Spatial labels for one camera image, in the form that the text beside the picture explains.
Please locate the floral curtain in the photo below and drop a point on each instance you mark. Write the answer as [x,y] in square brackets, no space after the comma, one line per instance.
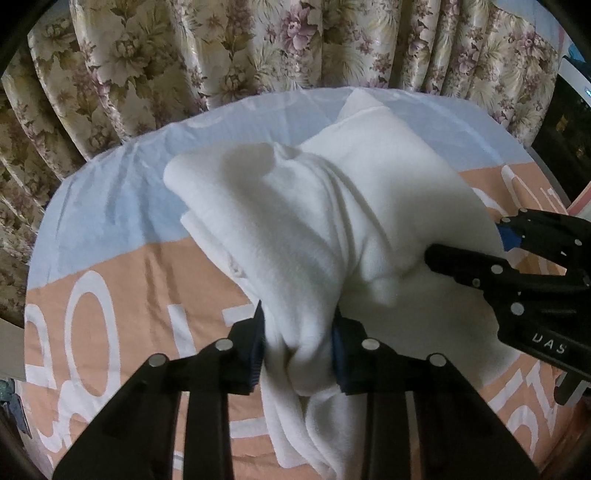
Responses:
[184,55]

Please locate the blue patterned cloth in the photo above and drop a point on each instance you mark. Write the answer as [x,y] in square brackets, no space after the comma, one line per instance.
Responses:
[11,406]

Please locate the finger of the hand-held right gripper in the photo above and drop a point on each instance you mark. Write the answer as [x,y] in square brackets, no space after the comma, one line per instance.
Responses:
[509,237]
[466,264]

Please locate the grey bed frame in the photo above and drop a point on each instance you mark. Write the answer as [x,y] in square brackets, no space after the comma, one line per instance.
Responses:
[10,357]

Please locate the white garment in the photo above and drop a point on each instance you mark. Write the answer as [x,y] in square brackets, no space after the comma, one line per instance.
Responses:
[323,207]

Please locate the white appliance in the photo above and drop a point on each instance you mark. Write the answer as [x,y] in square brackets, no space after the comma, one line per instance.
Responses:
[577,76]

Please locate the peach and blue printed bedsheet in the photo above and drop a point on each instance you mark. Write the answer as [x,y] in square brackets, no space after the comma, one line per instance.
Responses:
[115,277]

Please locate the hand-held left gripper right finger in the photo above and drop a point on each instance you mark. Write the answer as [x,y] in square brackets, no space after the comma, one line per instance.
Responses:
[339,355]

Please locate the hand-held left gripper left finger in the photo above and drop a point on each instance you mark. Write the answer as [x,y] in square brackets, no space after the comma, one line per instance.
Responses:
[256,355]

